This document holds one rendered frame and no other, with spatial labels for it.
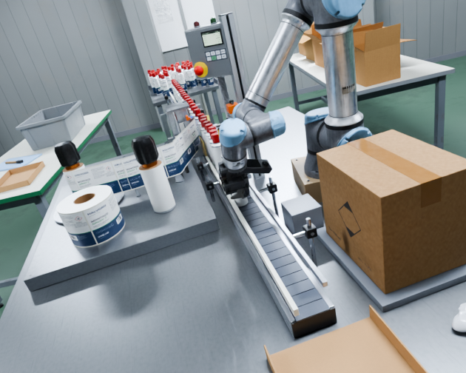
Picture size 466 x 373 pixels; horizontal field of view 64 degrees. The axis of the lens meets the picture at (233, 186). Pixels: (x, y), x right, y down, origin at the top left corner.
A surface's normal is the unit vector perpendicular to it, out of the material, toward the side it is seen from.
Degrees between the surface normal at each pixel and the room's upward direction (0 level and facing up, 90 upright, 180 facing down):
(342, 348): 0
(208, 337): 0
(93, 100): 90
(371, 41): 99
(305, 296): 0
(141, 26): 90
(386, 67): 91
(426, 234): 90
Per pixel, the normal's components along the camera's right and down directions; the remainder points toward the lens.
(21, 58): 0.07, 0.43
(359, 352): -0.21, -0.87
